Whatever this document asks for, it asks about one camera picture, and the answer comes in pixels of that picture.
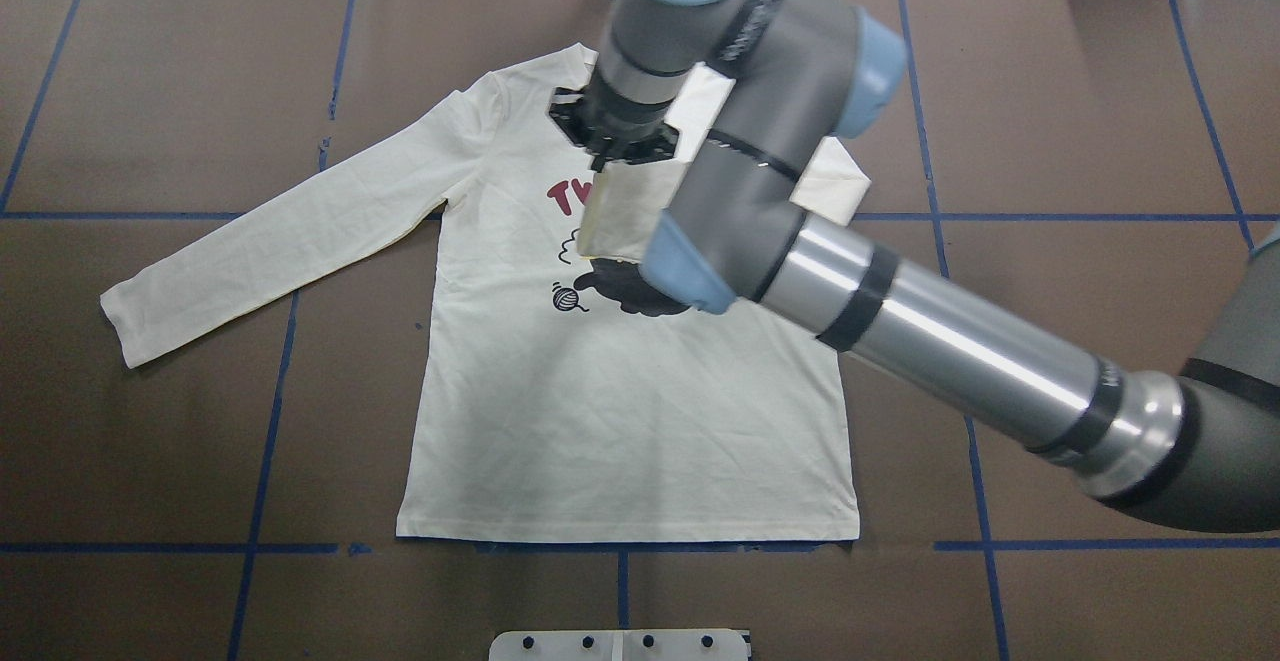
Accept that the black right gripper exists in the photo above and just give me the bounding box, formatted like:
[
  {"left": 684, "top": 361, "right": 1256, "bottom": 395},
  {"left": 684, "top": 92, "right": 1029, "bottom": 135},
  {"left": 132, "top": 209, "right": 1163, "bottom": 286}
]
[{"left": 548, "top": 87, "right": 680, "bottom": 172}]

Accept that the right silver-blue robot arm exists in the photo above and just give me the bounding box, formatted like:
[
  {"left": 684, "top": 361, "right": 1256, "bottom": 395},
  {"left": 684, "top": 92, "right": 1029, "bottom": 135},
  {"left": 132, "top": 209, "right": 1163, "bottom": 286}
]
[{"left": 548, "top": 0, "right": 1279, "bottom": 534}]

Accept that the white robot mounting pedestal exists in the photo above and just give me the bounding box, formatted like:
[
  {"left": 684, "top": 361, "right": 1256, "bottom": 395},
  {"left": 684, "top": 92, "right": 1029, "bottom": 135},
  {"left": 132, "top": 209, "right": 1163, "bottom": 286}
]
[{"left": 488, "top": 628, "right": 754, "bottom": 660}]

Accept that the cream long-sleeve printed shirt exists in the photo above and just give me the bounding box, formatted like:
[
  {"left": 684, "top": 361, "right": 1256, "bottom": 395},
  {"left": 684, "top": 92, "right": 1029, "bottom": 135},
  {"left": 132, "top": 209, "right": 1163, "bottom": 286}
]
[{"left": 100, "top": 44, "right": 861, "bottom": 544}]

